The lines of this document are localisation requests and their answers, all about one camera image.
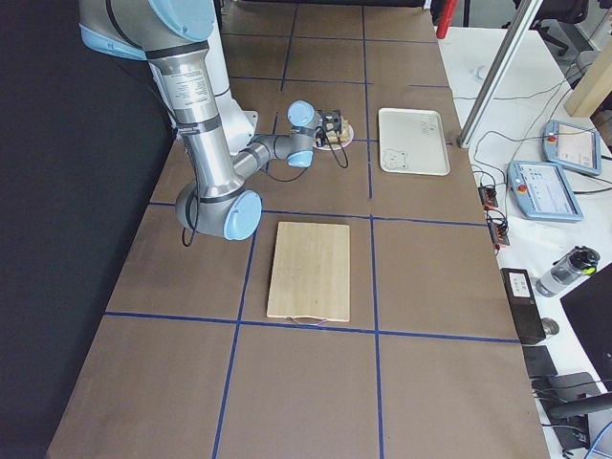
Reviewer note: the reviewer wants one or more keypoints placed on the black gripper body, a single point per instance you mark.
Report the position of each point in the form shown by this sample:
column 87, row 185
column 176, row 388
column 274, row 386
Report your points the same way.
column 323, row 134

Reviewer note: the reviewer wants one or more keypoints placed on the white round plate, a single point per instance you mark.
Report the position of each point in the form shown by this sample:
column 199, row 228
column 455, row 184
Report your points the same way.
column 332, row 146

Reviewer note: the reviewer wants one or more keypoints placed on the white bread slice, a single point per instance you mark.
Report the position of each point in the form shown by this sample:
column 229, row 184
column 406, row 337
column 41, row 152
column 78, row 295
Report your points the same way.
column 346, row 135

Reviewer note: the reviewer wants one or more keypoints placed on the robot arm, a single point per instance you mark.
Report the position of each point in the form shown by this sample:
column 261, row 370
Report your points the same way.
column 217, row 202

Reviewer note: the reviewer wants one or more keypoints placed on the cream bear serving tray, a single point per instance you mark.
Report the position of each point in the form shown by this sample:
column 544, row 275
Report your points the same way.
column 412, row 141

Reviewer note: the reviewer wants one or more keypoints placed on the bamboo cutting board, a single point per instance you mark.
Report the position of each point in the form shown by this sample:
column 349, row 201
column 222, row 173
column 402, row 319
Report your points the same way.
column 311, row 272

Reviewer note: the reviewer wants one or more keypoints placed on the red cylinder object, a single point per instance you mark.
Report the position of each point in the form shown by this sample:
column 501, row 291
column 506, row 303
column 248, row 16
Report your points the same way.
column 445, row 18

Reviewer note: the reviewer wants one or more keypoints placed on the orange black power strip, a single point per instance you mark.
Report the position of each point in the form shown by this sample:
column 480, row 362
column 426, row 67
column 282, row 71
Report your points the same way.
column 496, row 220

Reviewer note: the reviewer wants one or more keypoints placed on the near blue teach pendant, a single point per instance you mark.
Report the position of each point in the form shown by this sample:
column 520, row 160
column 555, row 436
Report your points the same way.
column 542, row 192

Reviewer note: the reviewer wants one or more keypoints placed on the blue teach pendant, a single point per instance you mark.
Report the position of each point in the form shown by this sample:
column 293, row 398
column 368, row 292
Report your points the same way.
column 542, row 192
column 574, row 147

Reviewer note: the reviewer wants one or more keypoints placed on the far blue teach pendant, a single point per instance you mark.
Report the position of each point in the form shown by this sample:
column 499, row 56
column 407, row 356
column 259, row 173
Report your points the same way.
column 574, row 147

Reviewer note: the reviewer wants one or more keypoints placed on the black box with label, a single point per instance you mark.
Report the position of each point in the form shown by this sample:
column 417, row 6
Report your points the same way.
column 522, row 302

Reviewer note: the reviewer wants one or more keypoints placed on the clear water bottle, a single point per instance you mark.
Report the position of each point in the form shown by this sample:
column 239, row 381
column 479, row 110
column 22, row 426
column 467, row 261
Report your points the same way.
column 580, row 261

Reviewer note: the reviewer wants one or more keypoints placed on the black computer monitor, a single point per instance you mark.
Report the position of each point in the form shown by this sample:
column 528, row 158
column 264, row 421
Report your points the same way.
column 588, row 310

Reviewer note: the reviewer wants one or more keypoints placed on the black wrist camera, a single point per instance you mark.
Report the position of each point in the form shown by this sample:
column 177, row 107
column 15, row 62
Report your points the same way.
column 331, row 121

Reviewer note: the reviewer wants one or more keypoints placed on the metal cutting board handle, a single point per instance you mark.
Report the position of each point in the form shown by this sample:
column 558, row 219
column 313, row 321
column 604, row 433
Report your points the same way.
column 307, row 321

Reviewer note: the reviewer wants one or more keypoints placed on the aluminium frame post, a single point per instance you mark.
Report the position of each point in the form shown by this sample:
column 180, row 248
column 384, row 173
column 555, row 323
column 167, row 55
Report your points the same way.
column 523, row 19

